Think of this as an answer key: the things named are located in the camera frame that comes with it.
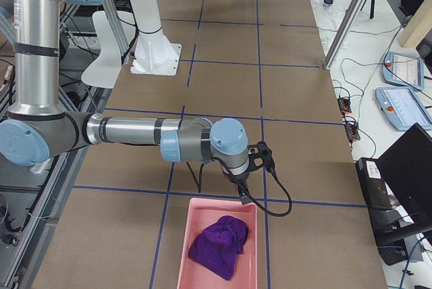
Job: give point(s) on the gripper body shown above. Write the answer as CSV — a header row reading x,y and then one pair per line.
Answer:
x,y
240,179

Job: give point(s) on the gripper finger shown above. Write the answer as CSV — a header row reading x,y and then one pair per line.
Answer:
x,y
243,192

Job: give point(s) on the purple microfiber cloth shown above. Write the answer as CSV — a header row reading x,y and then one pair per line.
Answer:
x,y
217,246

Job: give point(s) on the black computer box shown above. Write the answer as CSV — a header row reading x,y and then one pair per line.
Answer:
x,y
373,187

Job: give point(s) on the pink plastic tray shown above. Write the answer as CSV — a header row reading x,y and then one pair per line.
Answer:
x,y
201,214

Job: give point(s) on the orange black connector block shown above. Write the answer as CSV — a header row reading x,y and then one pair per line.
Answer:
x,y
344,105

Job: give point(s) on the black monitor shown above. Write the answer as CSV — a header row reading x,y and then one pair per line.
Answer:
x,y
406,169

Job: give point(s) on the near teach pendant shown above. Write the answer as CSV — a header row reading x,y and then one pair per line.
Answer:
x,y
400,107

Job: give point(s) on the teach pendant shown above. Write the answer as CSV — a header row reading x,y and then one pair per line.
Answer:
x,y
400,107
402,70

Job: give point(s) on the far teach pendant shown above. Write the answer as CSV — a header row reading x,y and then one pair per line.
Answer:
x,y
402,70

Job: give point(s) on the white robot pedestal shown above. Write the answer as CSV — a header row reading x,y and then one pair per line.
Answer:
x,y
154,53

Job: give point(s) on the aluminium frame post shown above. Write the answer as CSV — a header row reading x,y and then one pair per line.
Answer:
x,y
342,32

